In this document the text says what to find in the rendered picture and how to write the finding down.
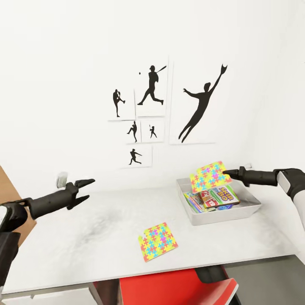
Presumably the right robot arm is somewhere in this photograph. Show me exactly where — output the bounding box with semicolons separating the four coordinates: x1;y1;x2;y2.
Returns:
222;163;305;231

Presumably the board game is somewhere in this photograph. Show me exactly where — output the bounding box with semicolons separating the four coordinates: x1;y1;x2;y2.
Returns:
197;184;240;209
214;203;236;210
183;191;216;214

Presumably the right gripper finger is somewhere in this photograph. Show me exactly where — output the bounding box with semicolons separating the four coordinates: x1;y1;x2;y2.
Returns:
222;169;238;176
229;175;241;181

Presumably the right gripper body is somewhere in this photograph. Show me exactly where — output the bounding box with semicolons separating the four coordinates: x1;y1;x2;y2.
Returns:
238;166;263;187

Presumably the jigsaw puzzle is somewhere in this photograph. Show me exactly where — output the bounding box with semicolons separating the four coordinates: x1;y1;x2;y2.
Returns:
190;160;233;194
138;222;178;263

